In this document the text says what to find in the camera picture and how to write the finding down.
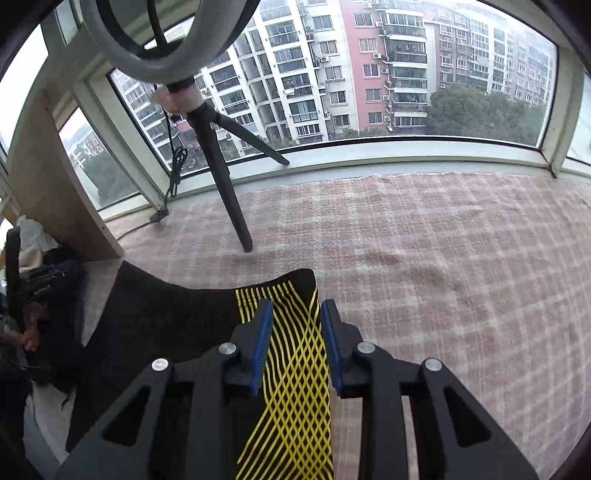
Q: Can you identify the ring light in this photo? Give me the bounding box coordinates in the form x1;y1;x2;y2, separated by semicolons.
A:
79;0;262;86

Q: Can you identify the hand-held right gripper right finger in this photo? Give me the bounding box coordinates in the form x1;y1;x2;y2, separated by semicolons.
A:
320;299;540;480

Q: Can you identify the black tripod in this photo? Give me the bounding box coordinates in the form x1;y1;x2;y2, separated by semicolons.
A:
165;79;291;253

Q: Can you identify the person's left hand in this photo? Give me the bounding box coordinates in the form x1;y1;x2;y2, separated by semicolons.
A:
22;318;43;352

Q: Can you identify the black garment with yellow stripes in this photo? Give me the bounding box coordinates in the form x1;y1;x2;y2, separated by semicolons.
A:
65;261;334;480

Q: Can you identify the black cable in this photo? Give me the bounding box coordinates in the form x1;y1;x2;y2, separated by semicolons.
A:
150;83;189;223

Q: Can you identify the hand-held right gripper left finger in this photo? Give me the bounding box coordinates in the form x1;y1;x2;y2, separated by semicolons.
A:
54;298;274;480

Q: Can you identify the white cloth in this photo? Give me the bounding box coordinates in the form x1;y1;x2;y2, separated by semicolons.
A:
17;215;60;273

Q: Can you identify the pink plaid blanket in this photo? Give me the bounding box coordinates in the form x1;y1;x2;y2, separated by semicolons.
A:
83;172;591;480

